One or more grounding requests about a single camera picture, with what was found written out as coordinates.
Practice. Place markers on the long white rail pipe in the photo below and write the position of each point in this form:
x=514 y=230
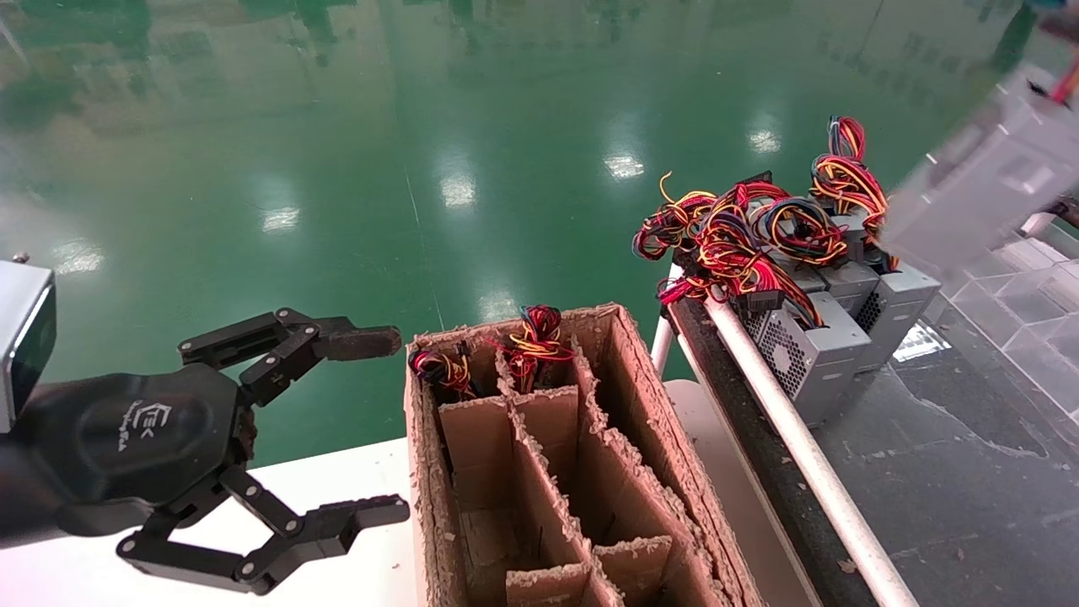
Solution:
x=809 y=459

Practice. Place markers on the brown cardboard divider insert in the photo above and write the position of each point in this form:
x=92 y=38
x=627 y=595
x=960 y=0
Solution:
x=539 y=472

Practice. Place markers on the worn brown cardboard box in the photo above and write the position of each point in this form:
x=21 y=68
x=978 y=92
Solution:
x=649 y=396

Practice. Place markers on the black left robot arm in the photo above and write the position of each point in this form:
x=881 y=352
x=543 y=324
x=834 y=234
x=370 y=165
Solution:
x=21 y=497

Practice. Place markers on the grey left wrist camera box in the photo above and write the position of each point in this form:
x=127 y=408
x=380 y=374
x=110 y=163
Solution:
x=21 y=337

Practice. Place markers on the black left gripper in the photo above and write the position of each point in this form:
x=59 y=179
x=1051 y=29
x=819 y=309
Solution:
x=143 y=430

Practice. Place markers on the short white leg pipe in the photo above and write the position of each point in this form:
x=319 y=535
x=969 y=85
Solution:
x=662 y=346

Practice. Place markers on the black pipe joint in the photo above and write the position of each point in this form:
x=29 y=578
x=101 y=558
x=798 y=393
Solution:
x=1069 y=212

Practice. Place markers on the clear acrylic divider rack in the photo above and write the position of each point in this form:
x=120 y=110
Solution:
x=1028 y=329

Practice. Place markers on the grey power supply being moved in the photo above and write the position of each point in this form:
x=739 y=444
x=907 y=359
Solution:
x=986 y=185

